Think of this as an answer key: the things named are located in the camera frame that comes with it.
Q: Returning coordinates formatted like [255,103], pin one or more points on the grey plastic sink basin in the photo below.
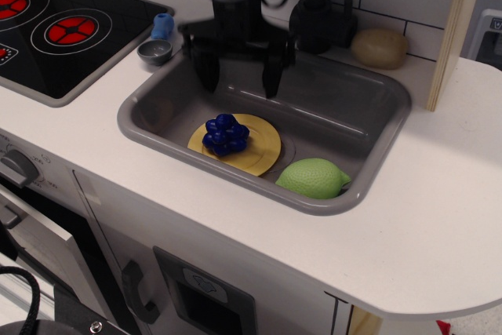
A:
[323,109]

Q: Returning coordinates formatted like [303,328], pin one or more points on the black toy stove top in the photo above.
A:
[54,50]

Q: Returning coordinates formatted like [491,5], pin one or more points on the green toy lime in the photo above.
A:
[316,178]

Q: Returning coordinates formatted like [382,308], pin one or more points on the small grey bowl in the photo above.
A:
[155,52]

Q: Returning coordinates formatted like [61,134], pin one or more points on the dark grey toy faucet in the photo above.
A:
[318,26]

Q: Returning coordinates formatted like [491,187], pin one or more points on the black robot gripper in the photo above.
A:
[238,30]

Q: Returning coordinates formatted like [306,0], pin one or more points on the white oven door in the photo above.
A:
[52,248]

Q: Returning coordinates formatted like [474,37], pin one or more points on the blue toy blueberries cluster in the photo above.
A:
[225,135]

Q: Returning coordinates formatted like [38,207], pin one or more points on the beige toy potato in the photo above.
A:
[379,48]

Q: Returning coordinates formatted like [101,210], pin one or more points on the blue toy pepper shaker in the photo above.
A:
[163,25]

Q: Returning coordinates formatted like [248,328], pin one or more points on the grey dishwasher control panel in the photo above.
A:
[205,301]

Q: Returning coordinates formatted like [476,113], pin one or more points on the light wooden side panel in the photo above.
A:
[457,24]

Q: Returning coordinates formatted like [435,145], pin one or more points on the grey cabinet door handle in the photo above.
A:
[131,277]

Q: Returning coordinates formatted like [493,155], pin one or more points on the grey appliance in background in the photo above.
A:
[485,46]

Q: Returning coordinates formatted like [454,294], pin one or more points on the grey oven knob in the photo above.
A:
[18,169]

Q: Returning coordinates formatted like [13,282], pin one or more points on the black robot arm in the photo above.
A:
[238,31]

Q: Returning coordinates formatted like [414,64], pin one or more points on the yellow toy plate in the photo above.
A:
[263,150]

